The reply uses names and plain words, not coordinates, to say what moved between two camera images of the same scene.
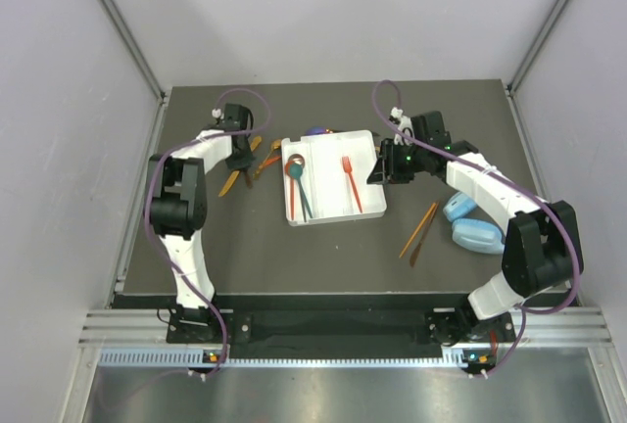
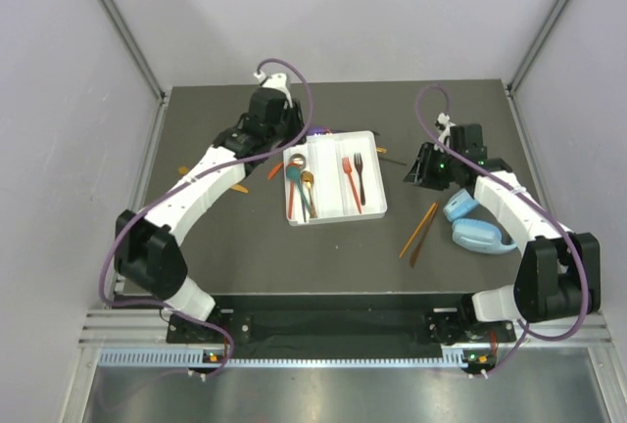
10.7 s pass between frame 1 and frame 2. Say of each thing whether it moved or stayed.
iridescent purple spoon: stayed
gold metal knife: moved
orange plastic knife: moved
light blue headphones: stayed
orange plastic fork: stayed
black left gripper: moved
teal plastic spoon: stayed
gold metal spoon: moved
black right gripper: moved
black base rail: stayed
